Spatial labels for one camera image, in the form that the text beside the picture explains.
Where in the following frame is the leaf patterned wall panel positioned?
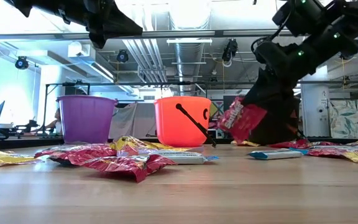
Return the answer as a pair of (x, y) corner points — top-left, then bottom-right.
(329, 98), (358, 139)

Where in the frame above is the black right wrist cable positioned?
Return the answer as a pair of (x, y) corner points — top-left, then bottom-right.
(249, 0), (295, 57)

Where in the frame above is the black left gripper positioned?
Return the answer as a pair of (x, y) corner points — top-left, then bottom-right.
(83, 0), (144, 50)

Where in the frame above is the purple plastic bucket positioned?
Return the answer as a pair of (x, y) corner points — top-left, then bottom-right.
(56, 95), (119, 145)

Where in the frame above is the white blue Hershey's bar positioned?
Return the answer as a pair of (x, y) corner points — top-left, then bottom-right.
(149, 150), (219, 166)
(287, 147), (310, 156)
(247, 148), (306, 161)

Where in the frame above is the person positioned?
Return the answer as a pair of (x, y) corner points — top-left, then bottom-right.
(44, 107), (63, 136)

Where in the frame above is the black ceiling spot lamp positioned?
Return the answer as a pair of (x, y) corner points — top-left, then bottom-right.
(14, 55), (30, 70)
(116, 49), (129, 63)
(221, 39), (239, 62)

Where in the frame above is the black background rig frame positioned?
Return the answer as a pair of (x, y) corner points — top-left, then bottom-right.
(44, 80), (209, 138)

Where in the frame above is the silver ventilation duct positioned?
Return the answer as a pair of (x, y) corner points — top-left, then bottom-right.
(169, 0), (213, 94)

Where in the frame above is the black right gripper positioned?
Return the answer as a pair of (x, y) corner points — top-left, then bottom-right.
(242, 37), (310, 106)

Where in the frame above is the red Skittles packet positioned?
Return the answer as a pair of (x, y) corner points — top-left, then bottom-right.
(267, 138), (312, 149)
(34, 143), (117, 166)
(79, 154), (177, 184)
(305, 143), (358, 158)
(218, 95), (269, 143)

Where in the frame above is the white pillar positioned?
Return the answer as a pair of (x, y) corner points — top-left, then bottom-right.
(301, 67), (331, 139)

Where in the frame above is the black desk equipment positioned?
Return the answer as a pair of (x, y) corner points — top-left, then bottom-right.
(0, 119), (40, 139)

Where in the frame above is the orange pumpkin face bucket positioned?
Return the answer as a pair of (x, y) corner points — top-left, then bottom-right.
(153, 95), (218, 149)

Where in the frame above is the white hanging cloth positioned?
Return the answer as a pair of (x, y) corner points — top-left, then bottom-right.
(109, 102), (157, 139)

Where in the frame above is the white ceiling light strip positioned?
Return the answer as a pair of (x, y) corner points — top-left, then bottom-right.
(166, 37), (213, 45)

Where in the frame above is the white ceiling unit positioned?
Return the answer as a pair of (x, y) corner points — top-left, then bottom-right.
(67, 41), (96, 58)

